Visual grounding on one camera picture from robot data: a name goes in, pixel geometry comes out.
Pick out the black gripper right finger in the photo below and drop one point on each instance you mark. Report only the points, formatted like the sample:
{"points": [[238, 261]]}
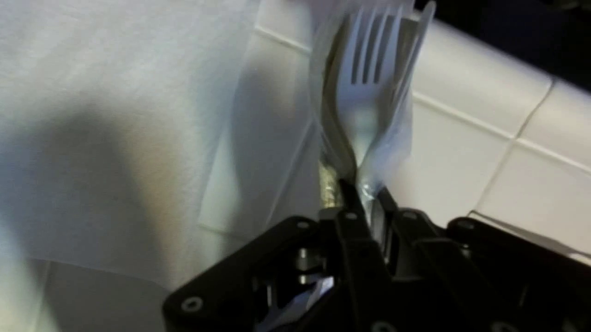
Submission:
{"points": [[425, 259]]}

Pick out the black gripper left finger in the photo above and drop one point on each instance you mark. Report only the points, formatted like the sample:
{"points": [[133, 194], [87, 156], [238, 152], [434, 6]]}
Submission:
{"points": [[360, 259]]}

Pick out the white plastic fork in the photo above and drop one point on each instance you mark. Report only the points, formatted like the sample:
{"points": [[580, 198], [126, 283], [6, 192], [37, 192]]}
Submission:
{"points": [[366, 93]]}

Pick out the white paper napkin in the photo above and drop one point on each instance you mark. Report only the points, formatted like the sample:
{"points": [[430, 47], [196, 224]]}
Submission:
{"points": [[122, 135]]}

